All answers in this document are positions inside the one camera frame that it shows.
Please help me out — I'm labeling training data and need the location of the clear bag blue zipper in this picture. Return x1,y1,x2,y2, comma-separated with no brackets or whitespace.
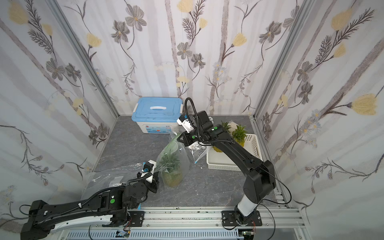
81,163,144,200
170,126,210,164

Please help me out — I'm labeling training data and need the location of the green zipper NIU bag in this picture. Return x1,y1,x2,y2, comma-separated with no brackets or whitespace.
155,138,190,188

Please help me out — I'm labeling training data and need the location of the yellow pineapple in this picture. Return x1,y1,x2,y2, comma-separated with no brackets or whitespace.
213,121,232,153
232,125,247,147

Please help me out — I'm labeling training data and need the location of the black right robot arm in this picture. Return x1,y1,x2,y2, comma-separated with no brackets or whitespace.
177,98,279,226

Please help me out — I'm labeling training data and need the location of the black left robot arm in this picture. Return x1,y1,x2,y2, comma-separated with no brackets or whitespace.
20,172,159,240

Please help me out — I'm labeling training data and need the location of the small bag of rice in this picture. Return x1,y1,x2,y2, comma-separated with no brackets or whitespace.
228,121,238,133

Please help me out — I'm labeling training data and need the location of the white perforated plastic basket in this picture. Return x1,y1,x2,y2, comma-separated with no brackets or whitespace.
206,134,264,172

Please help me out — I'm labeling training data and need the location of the blue lid storage box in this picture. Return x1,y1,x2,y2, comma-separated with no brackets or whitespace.
132,97,183,134

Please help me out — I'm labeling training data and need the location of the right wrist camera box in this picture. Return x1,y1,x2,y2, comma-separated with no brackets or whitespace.
177,116,195,133

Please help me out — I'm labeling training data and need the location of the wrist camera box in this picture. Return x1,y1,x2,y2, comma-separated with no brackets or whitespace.
177,116,195,133
138,160,157,183

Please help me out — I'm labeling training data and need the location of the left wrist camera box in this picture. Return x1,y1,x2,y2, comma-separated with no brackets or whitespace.
138,160,157,183

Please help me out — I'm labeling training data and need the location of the white vented cable duct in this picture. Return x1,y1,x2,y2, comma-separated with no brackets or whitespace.
64,229,244,240

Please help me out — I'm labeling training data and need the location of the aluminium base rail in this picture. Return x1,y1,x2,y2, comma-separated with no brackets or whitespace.
52,205,311,240

